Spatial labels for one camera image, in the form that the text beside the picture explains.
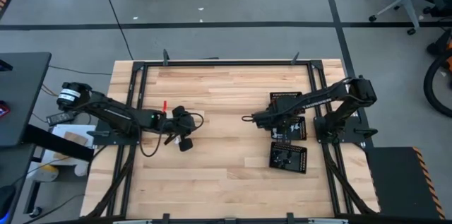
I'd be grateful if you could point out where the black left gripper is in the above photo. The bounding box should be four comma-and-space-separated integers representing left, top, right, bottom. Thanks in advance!
163, 112, 197, 153

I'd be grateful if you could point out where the black slotted plastic basket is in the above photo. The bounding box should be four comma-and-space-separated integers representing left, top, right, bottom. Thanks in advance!
268, 141, 308, 175
269, 91, 307, 115
270, 114, 307, 141

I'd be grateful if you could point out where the brown cardboard piece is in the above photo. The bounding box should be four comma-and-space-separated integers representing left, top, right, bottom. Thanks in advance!
63, 131, 89, 146

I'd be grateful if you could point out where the white box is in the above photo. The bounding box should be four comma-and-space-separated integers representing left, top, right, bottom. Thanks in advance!
52, 123, 99, 177

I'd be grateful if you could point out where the black diagonal bar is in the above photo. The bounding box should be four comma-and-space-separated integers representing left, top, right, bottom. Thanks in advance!
23, 124, 96, 163

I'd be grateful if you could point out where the black power adapter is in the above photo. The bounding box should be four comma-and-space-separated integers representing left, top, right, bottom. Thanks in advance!
45, 110, 77, 127

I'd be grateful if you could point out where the yellow object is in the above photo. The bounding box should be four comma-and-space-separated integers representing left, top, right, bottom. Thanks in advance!
40, 164, 60, 177

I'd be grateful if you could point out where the black desk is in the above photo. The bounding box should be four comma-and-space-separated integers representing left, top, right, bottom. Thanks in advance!
0, 52, 52, 147

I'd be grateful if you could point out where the small red object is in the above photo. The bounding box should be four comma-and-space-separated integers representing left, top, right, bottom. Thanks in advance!
0, 100, 11, 119

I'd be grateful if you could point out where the orange vacuum cleaner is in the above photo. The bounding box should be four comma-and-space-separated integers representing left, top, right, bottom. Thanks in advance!
444, 38, 452, 73

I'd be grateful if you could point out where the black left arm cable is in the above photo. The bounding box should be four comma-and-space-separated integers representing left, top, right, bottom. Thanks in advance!
138, 112, 206, 158

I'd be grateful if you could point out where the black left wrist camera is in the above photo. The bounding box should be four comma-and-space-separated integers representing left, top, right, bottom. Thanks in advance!
172, 105, 189, 119

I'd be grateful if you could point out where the black aluminium rig frame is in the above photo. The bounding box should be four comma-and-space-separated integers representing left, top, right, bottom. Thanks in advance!
80, 49, 381, 224

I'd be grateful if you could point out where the black floor cable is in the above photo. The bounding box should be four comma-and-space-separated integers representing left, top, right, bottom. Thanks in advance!
97, 0, 134, 61

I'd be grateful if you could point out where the black vacuum hose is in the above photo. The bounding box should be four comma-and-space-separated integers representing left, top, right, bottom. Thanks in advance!
422, 28, 452, 119

